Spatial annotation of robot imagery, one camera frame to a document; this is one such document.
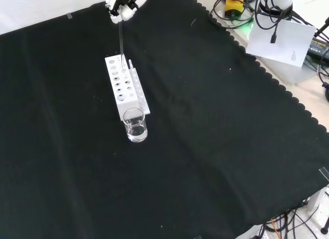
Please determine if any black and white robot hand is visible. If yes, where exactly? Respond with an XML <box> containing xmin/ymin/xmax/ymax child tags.
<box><xmin>104</xmin><ymin>0</ymin><xmax>150</xmax><ymax>25</ymax></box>

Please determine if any clear glass rod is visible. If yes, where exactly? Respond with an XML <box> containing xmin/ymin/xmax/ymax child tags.
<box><xmin>118</xmin><ymin>21</ymin><xmax>127</xmax><ymax>70</ymax></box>

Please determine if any white test tube rack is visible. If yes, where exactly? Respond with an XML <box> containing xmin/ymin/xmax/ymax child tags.
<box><xmin>104</xmin><ymin>56</ymin><xmax>151</xmax><ymax>121</ymax></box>

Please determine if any yellow stop button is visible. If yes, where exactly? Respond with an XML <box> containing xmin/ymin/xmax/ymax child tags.
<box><xmin>225</xmin><ymin>0</ymin><xmax>245</xmax><ymax>19</ymax></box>

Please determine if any glass beaker with water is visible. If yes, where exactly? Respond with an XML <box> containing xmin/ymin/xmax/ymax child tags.
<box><xmin>122</xmin><ymin>107</ymin><xmax>149</xmax><ymax>143</ymax></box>

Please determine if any black bench cloth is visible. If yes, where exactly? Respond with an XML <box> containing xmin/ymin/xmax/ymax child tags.
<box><xmin>0</xmin><ymin>0</ymin><xmax>329</xmax><ymax>239</ymax></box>

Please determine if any white paper sheet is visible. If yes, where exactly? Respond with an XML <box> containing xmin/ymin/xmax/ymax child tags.
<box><xmin>246</xmin><ymin>17</ymin><xmax>317</xmax><ymax>68</ymax></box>

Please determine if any pale base board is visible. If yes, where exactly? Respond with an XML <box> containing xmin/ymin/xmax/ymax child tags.
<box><xmin>210</xmin><ymin>0</ymin><xmax>329</xmax><ymax>86</ymax></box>

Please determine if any black power adapter yellow label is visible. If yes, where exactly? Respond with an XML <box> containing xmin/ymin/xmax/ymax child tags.
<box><xmin>305</xmin><ymin>35</ymin><xmax>329</xmax><ymax>59</ymax></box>

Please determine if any black looped cable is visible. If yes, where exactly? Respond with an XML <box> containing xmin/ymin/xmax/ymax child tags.
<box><xmin>209</xmin><ymin>0</ymin><xmax>258</xmax><ymax>27</ymax></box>

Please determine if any black cable with plug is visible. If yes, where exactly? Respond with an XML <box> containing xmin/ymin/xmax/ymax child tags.
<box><xmin>254</xmin><ymin>0</ymin><xmax>294</xmax><ymax>44</ymax></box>

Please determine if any orange floor cable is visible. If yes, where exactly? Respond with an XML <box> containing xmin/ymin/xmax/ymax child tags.
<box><xmin>270</xmin><ymin>217</ymin><xmax>281</xmax><ymax>234</ymax></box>

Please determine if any white bench frame leg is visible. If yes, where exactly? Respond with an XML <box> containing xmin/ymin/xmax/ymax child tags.
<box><xmin>307</xmin><ymin>184</ymin><xmax>329</xmax><ymax>212</ymax></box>

